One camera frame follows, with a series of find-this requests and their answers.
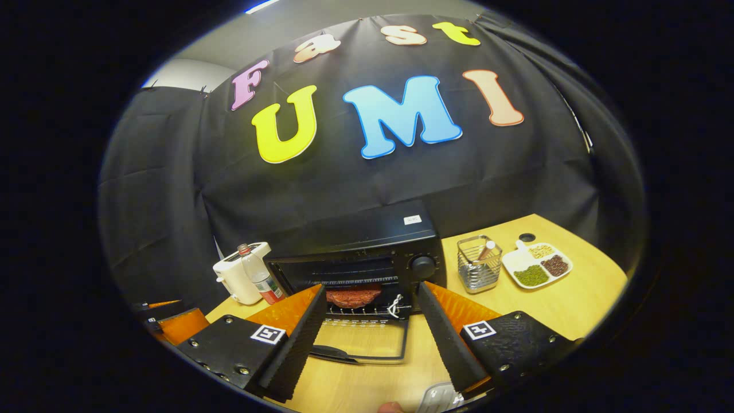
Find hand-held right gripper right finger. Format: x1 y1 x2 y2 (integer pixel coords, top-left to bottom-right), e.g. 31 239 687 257
416 281 577 396

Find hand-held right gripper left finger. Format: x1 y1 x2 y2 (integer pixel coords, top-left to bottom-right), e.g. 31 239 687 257
175 284 327 402

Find reddish-brown grilled meat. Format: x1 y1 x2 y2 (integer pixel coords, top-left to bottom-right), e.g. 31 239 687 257
325 284 383 310

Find black electric oven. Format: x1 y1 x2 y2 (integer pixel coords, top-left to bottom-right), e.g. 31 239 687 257
264 200 448 365

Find small white ribbed tray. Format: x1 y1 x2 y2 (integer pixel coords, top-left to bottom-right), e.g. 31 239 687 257
416 381 465 413

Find white toaster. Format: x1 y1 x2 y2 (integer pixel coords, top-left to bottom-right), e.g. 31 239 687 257
213 241 271 306

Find clear bottle with red label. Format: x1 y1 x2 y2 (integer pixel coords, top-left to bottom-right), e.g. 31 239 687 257
237 243 286 305

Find white divided dish of beans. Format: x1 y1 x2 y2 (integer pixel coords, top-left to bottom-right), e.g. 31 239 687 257
502 240 573 289

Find metal wire holder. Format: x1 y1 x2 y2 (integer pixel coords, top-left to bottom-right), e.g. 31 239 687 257
456 235 503 294

